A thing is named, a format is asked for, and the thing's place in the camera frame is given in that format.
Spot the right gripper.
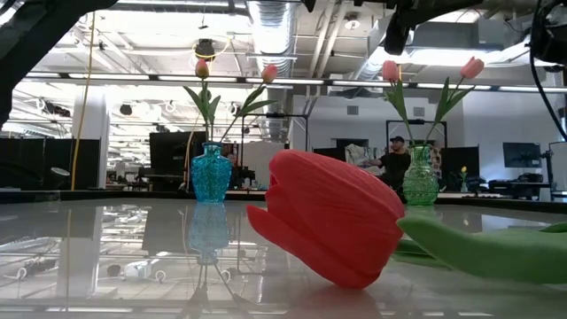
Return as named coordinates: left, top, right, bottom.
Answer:
left=530, top=17, right=567, bottom=66

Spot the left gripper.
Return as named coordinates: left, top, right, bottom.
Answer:
left=353, top=0, right=486, bottom=57

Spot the red artificial tulip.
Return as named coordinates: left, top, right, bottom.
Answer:
left=245, top=149, right=567, bottom=292

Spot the green textured glass vase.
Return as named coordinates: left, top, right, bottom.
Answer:
left=401, top=144, right=439, bottom=207

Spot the blue textured glass vase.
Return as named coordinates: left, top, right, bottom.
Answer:
left=190, top=141, right=233, bottom=204

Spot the white board panel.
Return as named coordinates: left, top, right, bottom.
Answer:
left=548, top=140, right=567, bottom=192

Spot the black desk with equipment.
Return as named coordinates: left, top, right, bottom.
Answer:
left=486, top=171, right=553, bottom=199

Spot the black partition panel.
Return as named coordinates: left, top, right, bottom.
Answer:
left=440, top=145, right=482, bottom=192
left=0, top=137, right=102, bottom=192

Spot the person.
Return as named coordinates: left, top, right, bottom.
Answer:
left=367, top=135, right=413, bottom=203

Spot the white cloth heap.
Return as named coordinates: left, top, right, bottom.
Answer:
left=344, top=143, right=377, bottom=170

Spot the black display panel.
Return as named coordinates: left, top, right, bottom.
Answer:
left=149, top=130, right=210, bottom=178

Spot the long ceiling light strip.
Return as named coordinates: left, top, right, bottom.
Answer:
left=24, top=70, right=567, bottom=94

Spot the white square column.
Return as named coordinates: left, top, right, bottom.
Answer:
left=72, top=97, right=111, bottom=172

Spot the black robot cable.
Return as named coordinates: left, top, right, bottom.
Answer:
left=529, top=0, right=567, bottom=143

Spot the silver ventilation duct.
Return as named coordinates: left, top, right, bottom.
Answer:
left=352, top=8, right=438, bottom=92
left=245, top=0, right=299, bottom=143

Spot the black metal frame stand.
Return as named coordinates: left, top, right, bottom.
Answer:
left=384, top=118, right=448, bottom=150

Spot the dark wall monitor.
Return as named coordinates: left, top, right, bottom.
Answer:
left=502, top=141, right=543, bottom=169

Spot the black ceiling dome camera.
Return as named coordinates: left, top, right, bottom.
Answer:
left=193, top=38, right=217, bottom=62

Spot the long yellow cable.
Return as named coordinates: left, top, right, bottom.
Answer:
left=69, top=11, right=97, bottom=191

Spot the black aluminium table frame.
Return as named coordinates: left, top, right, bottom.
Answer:
left=0, top=189, right=567, bottom=214

